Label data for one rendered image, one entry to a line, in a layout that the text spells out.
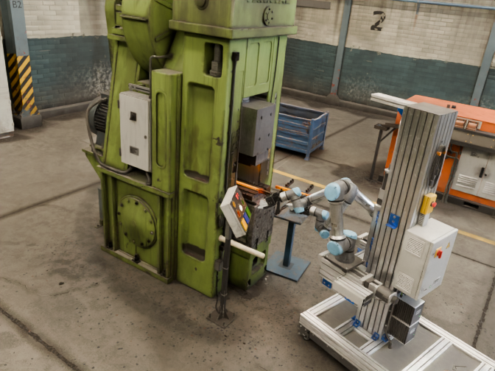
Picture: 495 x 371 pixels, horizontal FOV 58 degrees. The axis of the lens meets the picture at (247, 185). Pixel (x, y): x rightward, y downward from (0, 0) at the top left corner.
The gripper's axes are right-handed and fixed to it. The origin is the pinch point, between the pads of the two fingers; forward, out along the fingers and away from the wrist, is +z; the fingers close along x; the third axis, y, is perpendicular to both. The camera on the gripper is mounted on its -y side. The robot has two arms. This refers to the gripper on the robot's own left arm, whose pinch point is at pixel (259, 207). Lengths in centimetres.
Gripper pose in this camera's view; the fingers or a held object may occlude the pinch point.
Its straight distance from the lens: 354.9
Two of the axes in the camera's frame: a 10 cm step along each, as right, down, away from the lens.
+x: -1.4, 4.0, -9.1
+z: -9.0, 3.4, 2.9
